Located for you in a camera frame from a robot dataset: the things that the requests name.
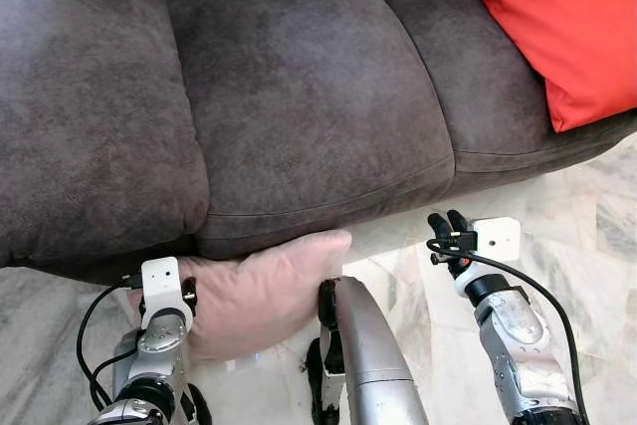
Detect dark grey fabric sofa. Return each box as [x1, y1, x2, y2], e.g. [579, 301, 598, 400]
[0, 0, 637, 282]

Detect pink pillow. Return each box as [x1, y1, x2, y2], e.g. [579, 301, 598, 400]
[127, 230, 353, 362]

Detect red pillow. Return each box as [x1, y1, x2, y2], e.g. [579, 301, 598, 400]
[451, 0, 637, 133]

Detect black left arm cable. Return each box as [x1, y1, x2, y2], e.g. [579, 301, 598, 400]
[77, 271, 150, 411]

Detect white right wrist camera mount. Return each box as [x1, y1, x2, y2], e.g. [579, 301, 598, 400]
[456, 217, 522, 297]

